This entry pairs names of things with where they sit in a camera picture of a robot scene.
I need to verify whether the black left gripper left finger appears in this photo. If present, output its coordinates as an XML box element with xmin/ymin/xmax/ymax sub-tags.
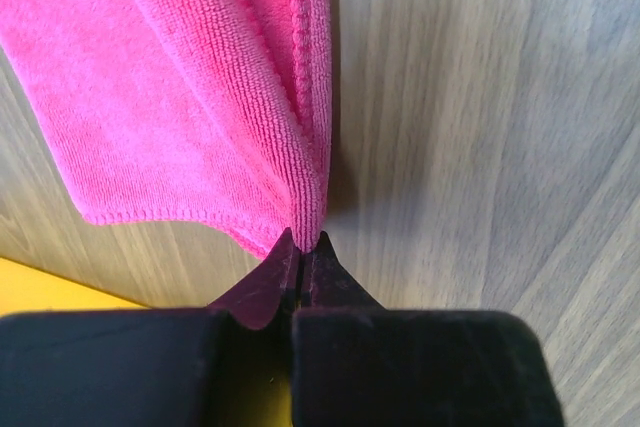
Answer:
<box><xmin>1</xmin><ymin>232</ymin><xmax>300</xmax><ymax>426</ymax></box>

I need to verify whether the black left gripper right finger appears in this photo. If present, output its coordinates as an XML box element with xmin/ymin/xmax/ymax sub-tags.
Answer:
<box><xmin>292</xmin><ymin>235</ymin><xmax>563</xmax><ymax>426</ymax></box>

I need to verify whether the yellow plastic tray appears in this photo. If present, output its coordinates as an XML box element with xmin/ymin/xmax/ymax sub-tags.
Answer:
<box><xmin>0</xmin><ymin>258</ymin><xmax>144</xmax><ymax>316</ymax></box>

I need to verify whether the pink towel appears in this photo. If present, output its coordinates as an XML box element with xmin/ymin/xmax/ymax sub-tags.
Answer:
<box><xmin>1</xmin><ymin>0</ymin><xmax>332</xmax><ymax>258</ymax></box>

